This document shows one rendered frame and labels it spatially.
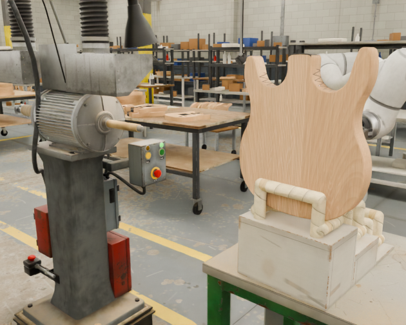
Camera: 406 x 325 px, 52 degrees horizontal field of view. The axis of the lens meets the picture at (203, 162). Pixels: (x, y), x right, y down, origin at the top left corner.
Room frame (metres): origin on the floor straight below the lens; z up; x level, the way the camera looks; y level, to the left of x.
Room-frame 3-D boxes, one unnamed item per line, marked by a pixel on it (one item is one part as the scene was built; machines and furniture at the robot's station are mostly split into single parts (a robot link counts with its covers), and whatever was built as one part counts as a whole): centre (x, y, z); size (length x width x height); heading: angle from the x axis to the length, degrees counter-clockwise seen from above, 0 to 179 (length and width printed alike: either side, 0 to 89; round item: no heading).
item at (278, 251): (1.02, -0.25, 1.02); 0.27 x 0.15 x 0.17; 48
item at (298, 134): (1.01, -0.24, 1.33); 0.35 x 0.04 x 0.40; 47
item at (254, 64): (1.10, -0.15, 1.48); 0.07 x 0.04 x 0.09; 47
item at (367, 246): (1.13, -0.35, 0.98); 0.27 x 0.16 x 0.09; 48
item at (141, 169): (1.98, 0.34, 0.99); 0.24 x 0.21 x 0.26; 50
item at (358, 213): (1.10, -0.44, 1.07); 0.03 x 0.03 x 0.09
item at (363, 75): (0.92, -0.34, 1.49); 0.07 x 0.04 x 0.10; 47
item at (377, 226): (1.22, -0.55, 0.99); 0.03 x 0.03 x 0.09
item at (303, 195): (0.98, -0.21, 1.20); 0.20 x 0.03 x 0.03; 47
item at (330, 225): (0.95, -0.31, 1.12); 0.11 x 0.03 x 0.03; 138
